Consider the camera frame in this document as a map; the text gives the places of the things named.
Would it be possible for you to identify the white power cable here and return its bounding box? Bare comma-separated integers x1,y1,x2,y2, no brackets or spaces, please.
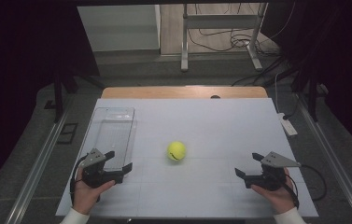
274,72,285,116

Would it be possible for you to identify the right hand-held gripper black cable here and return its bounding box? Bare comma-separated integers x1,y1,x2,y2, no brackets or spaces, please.
284,163,328,209

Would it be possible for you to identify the black metal stand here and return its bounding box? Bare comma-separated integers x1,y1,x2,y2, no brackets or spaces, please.
43,69,106,124
289,66,331,123

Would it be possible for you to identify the tangle of black floor cables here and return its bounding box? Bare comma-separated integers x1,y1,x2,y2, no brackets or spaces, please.
187,3,289,87

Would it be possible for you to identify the person's left hand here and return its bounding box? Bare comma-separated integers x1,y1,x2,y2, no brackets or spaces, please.
72,167,116,216

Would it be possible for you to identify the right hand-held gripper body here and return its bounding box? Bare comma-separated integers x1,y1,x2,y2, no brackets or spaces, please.
244,151,302,191

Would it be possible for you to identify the white metal desk frame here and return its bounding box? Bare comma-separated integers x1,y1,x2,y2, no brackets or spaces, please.
180,3,269,73

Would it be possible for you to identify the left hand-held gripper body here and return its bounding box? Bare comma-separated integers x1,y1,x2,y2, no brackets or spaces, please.
78,147,125,189

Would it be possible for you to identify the yellow tennis ball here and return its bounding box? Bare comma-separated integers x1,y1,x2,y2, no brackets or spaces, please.
166,141,187,161

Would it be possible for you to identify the white power strip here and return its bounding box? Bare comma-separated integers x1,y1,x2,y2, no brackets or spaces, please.
277,112,299,137

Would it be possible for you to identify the person's right hand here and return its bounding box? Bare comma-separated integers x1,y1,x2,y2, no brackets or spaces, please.
251,167,299,215

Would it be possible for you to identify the white cabinet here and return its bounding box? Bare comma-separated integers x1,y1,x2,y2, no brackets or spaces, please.
77,4,162,52

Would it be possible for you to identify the clear plastic container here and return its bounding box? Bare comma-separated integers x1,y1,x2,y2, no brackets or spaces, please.
84,106,138,175

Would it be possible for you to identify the aluminium floor rail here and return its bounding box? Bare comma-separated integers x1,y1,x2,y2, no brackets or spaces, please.
5,102,72,224
294,92,352,224

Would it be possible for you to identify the white board table cover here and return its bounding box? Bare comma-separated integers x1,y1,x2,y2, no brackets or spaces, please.
55,97,320,218

